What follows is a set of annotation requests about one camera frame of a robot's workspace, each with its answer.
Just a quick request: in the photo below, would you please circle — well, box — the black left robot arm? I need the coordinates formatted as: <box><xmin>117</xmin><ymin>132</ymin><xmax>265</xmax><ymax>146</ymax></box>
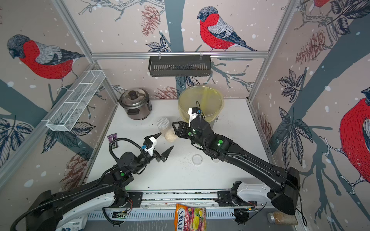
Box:
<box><xmin>10</xmin><ymin>133</ymin><xmax>173</xmax><ymax>231</ymax></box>

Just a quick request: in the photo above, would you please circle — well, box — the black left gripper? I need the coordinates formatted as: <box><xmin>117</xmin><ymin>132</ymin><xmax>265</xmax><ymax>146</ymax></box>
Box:
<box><xmin>130</xmin><ymin>133</ymin><xmax>172</xmax><ymax>176</ymax></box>

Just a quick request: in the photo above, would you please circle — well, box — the clear jar with sealed top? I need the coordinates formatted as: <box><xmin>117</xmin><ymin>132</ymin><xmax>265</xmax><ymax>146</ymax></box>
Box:
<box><xmin>157</xmin><ymin>117</ymin><xmax>171</xmax><ymax>136</ymax></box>

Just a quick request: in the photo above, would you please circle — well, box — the silver rice cooker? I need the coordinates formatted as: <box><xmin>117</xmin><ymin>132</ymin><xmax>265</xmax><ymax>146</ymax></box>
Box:
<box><xmin>119</xmin><ymin>88</ymin><xmax>152</xmax><ymax>120</ymax></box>

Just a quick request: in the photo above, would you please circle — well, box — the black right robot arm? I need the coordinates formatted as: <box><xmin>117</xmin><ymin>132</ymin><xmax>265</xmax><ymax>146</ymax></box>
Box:
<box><xmin>172</xmin><ymin>118</ymin><xmax>300</xmax><ymax>215</ymax></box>

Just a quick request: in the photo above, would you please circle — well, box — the jar lying at base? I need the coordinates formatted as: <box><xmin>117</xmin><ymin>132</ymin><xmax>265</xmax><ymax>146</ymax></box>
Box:
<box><xmin>267</xmin><ymin>211</ymin><xmax>298</xmax><ymax>226</ymax></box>

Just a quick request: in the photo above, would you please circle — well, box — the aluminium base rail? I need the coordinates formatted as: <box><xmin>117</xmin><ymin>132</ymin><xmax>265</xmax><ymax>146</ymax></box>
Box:
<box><xmin>86</xmin><ymin>189</ymin><xmax>272</xmax><ymax>221</ymax></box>

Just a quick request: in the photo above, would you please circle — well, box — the small clear jar with rice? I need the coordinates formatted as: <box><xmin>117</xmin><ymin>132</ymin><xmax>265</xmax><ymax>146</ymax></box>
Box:
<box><xmin>164</xmin><ymin>128</ymin><xmax>178</xmax><ymax>142</ymax></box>

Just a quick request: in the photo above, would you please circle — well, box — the mesh bin with yellow bag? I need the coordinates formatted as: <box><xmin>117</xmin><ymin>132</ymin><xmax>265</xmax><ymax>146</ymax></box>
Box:
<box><xmin>178</xmin><ymin>86</ymin><xmax>224</xmax><ymax>128</ymax></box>

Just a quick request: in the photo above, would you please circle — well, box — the Fox's fruits candy bag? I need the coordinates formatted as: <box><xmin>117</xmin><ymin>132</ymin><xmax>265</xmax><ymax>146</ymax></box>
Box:
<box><xmin>174</xmin><ymin>204</ymin><xmax>206</xmax><ymax>231</ymax></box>

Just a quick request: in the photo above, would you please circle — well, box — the black hanging wire basket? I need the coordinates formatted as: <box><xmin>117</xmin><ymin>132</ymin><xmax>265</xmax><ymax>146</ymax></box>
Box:
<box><xmin>148</xmin><ymin>55</ymin><xmax>212</xmax><ymax>77</ymax></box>

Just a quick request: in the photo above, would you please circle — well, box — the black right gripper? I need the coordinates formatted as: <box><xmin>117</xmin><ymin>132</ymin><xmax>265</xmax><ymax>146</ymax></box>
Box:
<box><xmin>172</xmin><ymin>120</ymin><xmax>208</xmax><ymax>150</ymax></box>

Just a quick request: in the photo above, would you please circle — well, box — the purple M&M's candy packet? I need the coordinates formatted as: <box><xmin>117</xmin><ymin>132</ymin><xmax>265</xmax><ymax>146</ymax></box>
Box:
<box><xmin>107</xmin><ymin>133</ymin><xmax>118</xmax><ymax>149</ymax></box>

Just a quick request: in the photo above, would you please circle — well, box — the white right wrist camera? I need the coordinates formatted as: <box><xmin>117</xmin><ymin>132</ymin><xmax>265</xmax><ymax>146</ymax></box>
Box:
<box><xmin>188</xmin><ymin>107</ymin><xmax>201</xmax><ymax>127</ymax></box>

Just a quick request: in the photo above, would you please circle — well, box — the white wire mesh shelf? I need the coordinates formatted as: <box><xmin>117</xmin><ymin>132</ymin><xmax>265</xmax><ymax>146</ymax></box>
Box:
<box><xmin>46</xmin><ymin>70</ymin><xmax>106</xmax><ymax>131</ymax></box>

